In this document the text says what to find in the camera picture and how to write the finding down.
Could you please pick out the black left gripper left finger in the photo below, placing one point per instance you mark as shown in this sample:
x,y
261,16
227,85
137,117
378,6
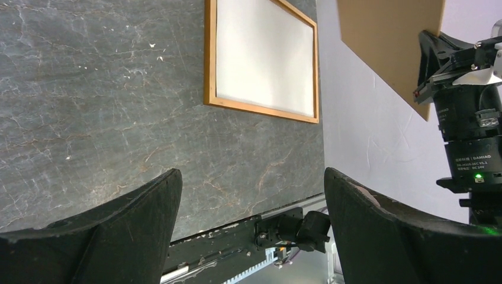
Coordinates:
x,y
125,240

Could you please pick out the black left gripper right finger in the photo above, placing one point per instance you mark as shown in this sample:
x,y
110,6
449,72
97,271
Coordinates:
x,y
412,247

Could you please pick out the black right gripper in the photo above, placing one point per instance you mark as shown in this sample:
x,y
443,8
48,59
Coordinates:
x,y
464,112

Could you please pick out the brown cardboard backing board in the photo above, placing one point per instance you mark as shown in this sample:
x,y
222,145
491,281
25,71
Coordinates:
x,y
385,36

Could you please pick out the glossy printed photo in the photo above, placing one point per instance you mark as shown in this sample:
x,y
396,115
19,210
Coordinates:
x,y
264,57

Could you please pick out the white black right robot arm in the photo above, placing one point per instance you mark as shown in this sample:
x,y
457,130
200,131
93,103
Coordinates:
x,y
475,165

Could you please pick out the white slotted cable duct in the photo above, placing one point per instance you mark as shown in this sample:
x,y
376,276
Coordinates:
x,y
271,256

